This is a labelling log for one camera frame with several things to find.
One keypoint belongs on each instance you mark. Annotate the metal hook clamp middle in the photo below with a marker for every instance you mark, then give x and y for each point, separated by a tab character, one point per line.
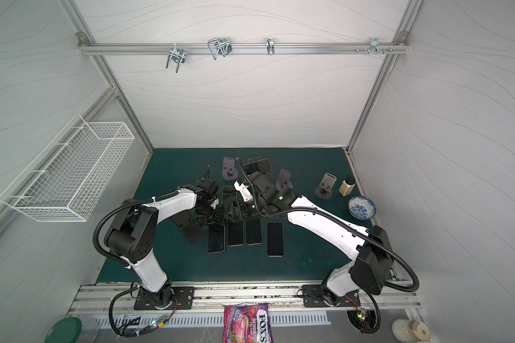
219	47

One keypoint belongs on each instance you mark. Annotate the black fan at right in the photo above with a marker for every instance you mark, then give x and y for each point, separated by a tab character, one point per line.
365	321

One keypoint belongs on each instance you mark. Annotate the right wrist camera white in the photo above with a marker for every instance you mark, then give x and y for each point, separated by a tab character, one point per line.
244	190

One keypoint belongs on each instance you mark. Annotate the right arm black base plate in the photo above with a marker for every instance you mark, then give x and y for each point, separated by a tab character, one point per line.
314	295

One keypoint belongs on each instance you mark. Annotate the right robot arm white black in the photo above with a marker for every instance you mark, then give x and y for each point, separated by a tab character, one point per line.
372	264

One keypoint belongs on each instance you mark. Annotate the metal ring hook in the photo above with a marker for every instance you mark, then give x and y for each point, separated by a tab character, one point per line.
270	46

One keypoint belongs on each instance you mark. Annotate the metal hook clamp right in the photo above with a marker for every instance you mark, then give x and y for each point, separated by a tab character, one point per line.
374	48

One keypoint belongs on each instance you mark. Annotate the white wire basket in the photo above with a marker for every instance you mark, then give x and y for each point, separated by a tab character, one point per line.
65	181

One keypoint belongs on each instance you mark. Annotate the phone silver edge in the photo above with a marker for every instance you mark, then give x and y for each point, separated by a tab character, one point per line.
229	196

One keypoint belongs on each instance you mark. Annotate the metal hook clamp left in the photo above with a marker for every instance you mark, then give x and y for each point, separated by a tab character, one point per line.
176	58

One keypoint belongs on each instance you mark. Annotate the green round lid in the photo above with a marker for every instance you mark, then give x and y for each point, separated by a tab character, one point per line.
67	330

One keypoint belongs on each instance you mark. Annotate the purple Fox's candy bag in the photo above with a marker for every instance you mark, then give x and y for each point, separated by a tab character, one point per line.
247	324

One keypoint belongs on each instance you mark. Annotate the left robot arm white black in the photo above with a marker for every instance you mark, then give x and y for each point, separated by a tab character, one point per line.
127	234

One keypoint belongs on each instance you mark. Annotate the blue white ceramic bowl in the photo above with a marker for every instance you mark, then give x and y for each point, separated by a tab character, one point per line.
362	208

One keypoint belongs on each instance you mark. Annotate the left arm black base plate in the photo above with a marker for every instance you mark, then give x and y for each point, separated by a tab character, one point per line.
180	298

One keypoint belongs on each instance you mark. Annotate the white vented strip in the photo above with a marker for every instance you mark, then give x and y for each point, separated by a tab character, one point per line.
276	319

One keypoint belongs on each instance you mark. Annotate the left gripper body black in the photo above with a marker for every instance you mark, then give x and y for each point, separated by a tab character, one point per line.
209	214

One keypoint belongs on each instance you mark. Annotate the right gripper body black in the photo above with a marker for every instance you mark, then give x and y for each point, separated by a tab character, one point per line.
237	206

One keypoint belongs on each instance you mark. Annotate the metal hook clamp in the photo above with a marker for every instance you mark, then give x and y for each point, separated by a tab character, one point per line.
176	58
219	47
374	48

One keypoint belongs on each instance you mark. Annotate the right round grey stand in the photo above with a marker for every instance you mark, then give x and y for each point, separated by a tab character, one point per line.
283	182

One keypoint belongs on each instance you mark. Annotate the black folding phone stand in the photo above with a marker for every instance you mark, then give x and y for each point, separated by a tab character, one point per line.
189	227

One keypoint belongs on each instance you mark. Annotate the small beige bottle black cap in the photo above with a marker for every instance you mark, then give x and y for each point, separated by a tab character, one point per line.
347	186

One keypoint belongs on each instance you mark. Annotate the white cup at corner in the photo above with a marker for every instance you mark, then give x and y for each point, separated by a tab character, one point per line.
410	331

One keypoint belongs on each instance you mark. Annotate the aluminium top crossbar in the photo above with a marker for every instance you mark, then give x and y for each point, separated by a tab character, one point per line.
239	49

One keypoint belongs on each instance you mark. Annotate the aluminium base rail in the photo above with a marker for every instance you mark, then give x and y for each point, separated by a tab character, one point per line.
212	297

